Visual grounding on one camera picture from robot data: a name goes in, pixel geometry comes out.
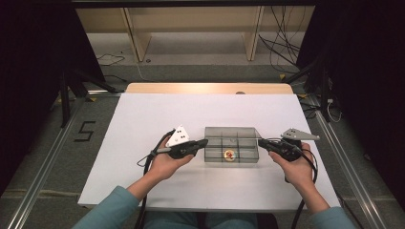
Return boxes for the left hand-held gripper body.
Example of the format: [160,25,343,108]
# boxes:
[164,124,201,160]

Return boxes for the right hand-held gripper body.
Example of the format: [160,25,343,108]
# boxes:
[267,127,321,162]

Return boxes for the clear plastic compartment box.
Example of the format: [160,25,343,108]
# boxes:
[203,126,261,165]

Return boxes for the round gold badge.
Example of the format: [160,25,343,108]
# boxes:
[223,149,237,163]

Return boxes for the person's left hand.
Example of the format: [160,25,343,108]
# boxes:
[147,135,196,183]

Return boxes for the person's right hand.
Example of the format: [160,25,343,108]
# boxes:
[268,141,317,193]

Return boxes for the wooden table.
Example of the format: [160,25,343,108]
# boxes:
[125,82,294,95]

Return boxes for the black metal stand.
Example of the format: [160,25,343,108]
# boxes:
[284,58,333,124]
[57,66,124,129]

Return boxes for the person's legs in jeans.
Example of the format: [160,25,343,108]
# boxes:
[142,211,258,229]

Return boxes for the black curtain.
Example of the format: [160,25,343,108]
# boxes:
[0,0,108,196]
[295,0,405,212]

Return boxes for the light wooden shelf unit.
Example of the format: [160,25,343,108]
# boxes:
[76,6,317,63]

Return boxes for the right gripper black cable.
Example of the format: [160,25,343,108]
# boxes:
[268,136,320,229]

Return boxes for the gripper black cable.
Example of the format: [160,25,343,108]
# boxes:
[268,136,320,229]
[136,128,177,229]

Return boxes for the white plug with cable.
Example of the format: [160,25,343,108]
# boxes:
[326,97,343,124]

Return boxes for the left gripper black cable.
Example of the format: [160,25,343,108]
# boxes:
[136,128,177,229]

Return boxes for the aluminium floor rail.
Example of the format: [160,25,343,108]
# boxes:
[312,109,389,229]
[5,97,88,229]

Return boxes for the bundle of black floor cables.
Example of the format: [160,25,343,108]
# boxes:
[257,5,308,74]

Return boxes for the thin black floor cable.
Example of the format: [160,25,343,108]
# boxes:
[97,52,126,68]

